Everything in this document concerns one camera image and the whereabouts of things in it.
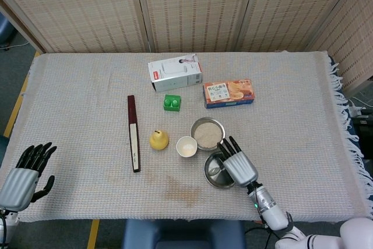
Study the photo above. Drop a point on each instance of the dark red folded fan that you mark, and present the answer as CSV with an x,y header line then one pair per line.
x,y
135,144

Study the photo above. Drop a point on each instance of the metal spoon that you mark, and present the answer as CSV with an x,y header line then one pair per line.
x,y
215,170

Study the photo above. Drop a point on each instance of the empty steel plate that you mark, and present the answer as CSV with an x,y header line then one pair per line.
x,y
217,180

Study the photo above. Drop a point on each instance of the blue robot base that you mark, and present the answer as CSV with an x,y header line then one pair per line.
x,y
183,235

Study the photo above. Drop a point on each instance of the steel bowl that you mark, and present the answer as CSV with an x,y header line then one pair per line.
x,y
194,125

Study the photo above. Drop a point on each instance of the green toy building brick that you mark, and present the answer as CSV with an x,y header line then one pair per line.
x,y
172,103

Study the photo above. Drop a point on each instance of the orange biscuit box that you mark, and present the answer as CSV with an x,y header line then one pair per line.
x,y
230,93

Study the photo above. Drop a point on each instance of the white product carton box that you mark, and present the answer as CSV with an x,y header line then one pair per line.
x,y
172,81

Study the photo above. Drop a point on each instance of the white paper cup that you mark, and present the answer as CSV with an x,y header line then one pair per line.
x,y
186,147

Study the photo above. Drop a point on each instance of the yellow pear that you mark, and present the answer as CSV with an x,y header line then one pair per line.
x,y
159,142

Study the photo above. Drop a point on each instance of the black device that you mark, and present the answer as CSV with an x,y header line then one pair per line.
x,y
364,132

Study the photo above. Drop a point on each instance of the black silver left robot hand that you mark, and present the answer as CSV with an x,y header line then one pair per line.
x,y
17,187

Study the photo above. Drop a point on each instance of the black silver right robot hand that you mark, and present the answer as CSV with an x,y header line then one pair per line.
x,y
240,170

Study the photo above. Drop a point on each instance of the white woven tablecloth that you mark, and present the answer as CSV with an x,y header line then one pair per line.
x,y
87,115

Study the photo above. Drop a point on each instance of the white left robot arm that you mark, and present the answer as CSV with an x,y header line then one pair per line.
x,y
8,222

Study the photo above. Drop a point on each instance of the woven bamboo folding screen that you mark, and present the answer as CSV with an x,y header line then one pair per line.
x,y
189,7

